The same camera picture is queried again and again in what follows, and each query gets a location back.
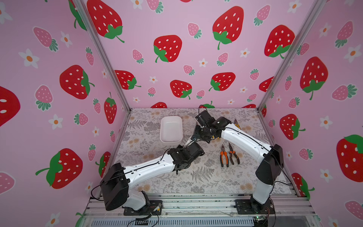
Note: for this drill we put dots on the orange black long-nose pliers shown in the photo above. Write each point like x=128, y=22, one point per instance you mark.
x=232, y=155

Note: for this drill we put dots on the white plastic storage box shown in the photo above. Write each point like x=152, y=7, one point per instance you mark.
x=171, y=132

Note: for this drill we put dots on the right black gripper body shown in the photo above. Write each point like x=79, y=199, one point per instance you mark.
x=200, y=135

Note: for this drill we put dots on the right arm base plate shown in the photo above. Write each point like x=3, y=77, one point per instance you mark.
x=252, y=207

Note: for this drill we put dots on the yellow black combination pliers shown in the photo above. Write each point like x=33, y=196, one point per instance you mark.
x=237, y=124

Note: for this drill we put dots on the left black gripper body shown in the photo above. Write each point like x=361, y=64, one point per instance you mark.
x=179, y=149

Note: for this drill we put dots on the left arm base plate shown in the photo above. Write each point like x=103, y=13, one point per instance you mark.
x=152, y=207

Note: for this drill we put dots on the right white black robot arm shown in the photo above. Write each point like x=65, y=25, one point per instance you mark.
x=269, y=157

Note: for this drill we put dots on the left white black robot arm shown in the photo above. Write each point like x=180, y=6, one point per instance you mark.
x=116, y=186

